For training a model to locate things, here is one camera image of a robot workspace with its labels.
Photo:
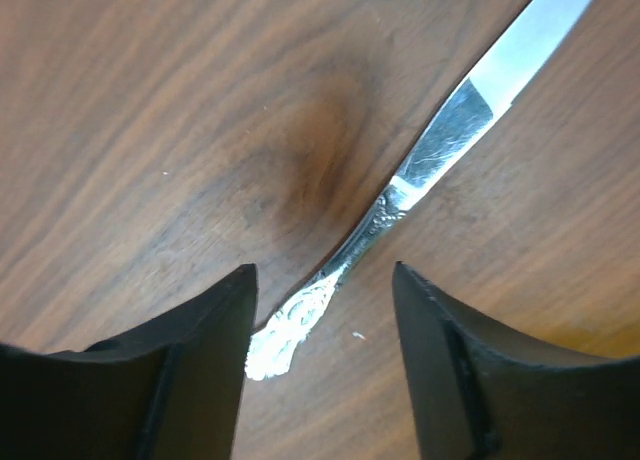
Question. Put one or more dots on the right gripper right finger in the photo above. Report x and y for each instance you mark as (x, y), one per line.
(480, 389)

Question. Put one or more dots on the silver table knife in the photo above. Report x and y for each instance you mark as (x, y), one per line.
(481, 98)

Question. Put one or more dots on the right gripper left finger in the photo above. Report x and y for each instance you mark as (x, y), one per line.
(169, 388)

